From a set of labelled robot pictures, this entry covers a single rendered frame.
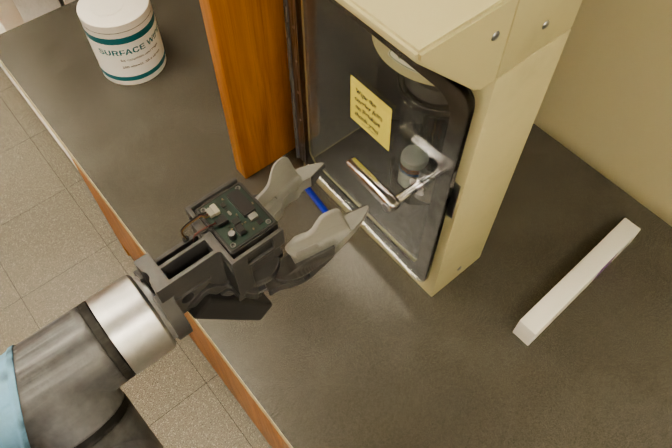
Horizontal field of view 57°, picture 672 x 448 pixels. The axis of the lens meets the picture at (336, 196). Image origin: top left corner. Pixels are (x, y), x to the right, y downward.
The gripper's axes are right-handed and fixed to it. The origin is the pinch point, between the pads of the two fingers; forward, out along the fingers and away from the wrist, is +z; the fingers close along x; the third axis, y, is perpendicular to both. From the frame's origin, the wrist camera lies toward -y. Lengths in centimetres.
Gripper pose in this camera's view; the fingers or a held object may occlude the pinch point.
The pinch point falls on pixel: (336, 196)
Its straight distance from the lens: 61.7
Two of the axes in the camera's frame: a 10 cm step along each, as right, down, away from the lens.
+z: 7.7, -5.3, 3.6
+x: -6.4, -6.3, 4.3
